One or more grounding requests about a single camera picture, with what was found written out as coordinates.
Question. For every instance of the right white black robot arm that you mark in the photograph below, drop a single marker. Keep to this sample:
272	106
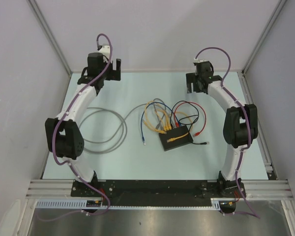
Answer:
240	125

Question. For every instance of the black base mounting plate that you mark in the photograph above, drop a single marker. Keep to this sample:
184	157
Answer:
205	188

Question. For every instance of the white slotted cable duct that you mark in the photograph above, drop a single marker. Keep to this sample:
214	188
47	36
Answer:
75	204

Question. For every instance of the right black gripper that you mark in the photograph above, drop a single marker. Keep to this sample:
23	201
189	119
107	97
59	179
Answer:
191	78

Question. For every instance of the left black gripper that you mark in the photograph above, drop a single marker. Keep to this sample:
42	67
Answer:
114	75

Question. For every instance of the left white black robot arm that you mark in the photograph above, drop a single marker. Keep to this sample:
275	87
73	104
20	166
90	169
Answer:
64	138

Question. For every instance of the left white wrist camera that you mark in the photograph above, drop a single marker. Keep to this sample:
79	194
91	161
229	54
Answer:
105	50

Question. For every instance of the black network switch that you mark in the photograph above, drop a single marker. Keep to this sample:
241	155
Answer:
175	138

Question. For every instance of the aluminium frame rail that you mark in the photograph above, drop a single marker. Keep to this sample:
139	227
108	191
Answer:
256	189

